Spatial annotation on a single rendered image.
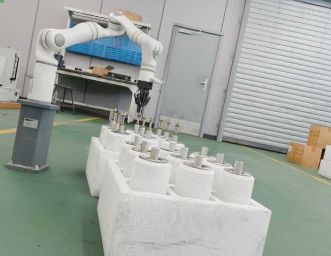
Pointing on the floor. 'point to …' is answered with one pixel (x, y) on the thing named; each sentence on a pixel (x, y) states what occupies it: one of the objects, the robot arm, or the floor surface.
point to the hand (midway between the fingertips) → (140, 110)
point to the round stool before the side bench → (64, 97)
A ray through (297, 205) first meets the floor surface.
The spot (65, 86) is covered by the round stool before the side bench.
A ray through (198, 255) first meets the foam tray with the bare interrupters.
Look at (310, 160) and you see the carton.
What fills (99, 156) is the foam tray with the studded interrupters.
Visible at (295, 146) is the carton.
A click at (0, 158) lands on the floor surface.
